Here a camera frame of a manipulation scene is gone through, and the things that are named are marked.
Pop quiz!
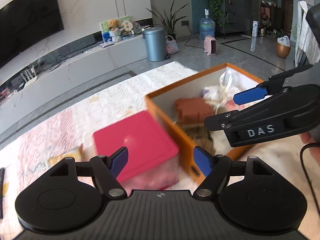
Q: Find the brown plush towel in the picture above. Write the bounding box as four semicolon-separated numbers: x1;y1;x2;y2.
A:
176;122;215;155

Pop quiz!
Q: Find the white crinkled cloth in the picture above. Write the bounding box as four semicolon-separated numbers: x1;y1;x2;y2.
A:
202;70;246;114

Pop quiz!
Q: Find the clear plastic snack bag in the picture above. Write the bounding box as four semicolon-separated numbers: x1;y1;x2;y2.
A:
47;145;83;167

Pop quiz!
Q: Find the brown sponge block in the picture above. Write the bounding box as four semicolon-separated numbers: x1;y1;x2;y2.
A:
175;98;214;124

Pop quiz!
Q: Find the person right hand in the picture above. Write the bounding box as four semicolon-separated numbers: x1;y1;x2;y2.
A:
300;132;317;144

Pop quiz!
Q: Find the red box lid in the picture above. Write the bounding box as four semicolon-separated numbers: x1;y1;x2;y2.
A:
93;111;179;183

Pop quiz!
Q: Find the gold round pot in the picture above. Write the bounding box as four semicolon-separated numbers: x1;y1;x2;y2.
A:
276;42;291;59

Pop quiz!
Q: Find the orange cardboard box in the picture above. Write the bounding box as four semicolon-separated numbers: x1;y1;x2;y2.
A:
145;63;262;184

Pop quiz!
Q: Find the white hanging cloth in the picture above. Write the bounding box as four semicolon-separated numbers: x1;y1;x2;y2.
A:
295;1;319;67

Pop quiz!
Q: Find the pink space heater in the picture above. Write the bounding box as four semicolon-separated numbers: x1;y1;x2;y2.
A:
204;35;217;55

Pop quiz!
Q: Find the blue water jug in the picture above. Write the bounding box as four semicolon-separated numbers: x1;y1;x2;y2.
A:
199;8;215;40

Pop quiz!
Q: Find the pink white lace rug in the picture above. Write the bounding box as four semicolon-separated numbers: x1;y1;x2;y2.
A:
1;62;196;239

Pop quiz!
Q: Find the dark shelf with plants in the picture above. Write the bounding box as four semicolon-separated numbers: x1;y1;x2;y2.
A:
207;0;252;37

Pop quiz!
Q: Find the pink woven basket bag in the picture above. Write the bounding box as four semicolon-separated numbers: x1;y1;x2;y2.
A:
165;35;179;55

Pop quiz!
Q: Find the grey marble tv console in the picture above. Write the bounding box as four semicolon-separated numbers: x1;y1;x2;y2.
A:
1;30;147;133

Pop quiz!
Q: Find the potted floor plant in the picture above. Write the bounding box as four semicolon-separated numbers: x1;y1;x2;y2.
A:
147;0;189;38

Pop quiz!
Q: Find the black remote keyboard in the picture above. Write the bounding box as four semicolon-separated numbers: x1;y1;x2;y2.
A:
0;168;5;219

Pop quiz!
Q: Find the blue metal trash bin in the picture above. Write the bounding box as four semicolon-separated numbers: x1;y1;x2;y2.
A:
143;26;167;62

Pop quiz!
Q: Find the white wifi router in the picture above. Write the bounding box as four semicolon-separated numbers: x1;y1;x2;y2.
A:
20;66;37;88

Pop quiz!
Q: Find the teddy bear gift set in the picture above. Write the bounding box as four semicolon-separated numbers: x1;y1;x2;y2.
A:
100;16;142;43

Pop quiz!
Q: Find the black wall television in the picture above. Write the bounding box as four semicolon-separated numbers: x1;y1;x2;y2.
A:
1;0;64;66

